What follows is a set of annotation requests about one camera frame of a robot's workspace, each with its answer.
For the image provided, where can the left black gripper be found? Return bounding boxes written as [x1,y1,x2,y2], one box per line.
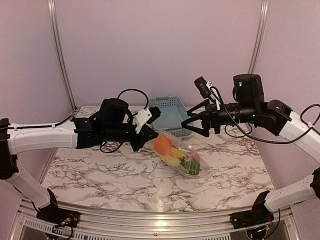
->
[104,116,159,152]

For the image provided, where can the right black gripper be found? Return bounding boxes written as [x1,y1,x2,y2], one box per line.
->
[182,98,258,137]

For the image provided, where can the orange fake fruit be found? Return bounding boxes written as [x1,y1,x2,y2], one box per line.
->
[153,135,173,156]

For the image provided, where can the clear zip top bag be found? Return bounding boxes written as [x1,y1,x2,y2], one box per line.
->
[146,131,211,178]

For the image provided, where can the yellow fake bananas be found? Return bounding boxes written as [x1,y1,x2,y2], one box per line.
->
[161,147,184,167]

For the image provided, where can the red fake fruit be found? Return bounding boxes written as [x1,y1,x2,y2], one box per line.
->
[191,153,201,162]

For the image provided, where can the green fake vegetable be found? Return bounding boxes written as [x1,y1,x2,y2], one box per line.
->
[179,159,201,177]

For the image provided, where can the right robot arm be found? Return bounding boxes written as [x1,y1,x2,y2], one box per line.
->
[181,73,320,224]

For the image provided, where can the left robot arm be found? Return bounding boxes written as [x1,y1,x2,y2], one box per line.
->
[0,98,161,223]

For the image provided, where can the light blue plastic basket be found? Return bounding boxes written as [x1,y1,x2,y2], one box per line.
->
[148,96,191,137]

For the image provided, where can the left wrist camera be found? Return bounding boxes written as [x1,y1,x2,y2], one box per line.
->
[132,106,161,134]

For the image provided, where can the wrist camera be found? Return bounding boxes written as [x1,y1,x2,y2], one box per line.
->
[132,106,161,134]
[194,76,221,110]

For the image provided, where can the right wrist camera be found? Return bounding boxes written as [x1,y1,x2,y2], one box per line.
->
[194,76,221,110]

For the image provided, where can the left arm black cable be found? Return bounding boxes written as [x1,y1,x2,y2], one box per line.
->
[99,88,149,153]

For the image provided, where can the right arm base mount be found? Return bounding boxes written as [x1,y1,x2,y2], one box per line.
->
[229,190,275,229]

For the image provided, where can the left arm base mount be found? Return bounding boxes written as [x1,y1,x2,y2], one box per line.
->
[36,189,80,228]

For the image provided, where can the right aluminium corner post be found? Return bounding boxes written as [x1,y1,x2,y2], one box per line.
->
[248,0,270,74]

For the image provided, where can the aluminium corner post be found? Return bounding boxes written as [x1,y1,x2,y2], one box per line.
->
[248,0,270,74]
[47,0,77,112]

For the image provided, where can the aluminium front rail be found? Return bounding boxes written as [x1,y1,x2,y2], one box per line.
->
[7,199,301,240]

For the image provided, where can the left aluminium corner post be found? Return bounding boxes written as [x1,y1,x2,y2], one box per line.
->
[47,0,77,112]

